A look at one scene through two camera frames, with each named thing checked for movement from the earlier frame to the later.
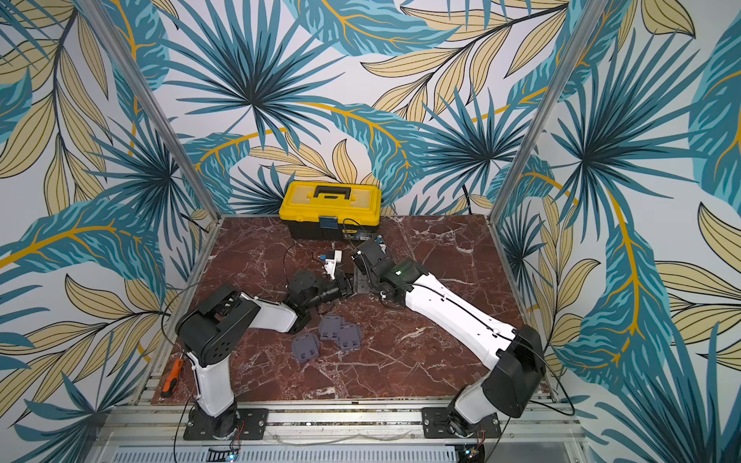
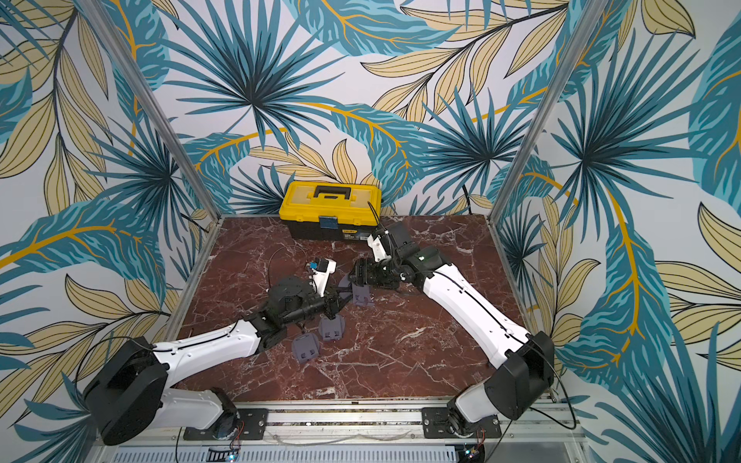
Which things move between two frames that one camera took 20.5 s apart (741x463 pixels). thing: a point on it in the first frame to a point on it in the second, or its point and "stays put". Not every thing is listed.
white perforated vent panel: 298,453 stays put
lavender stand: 349,337 to 362,295
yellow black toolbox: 331,209 stays put
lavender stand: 330,328 stays put
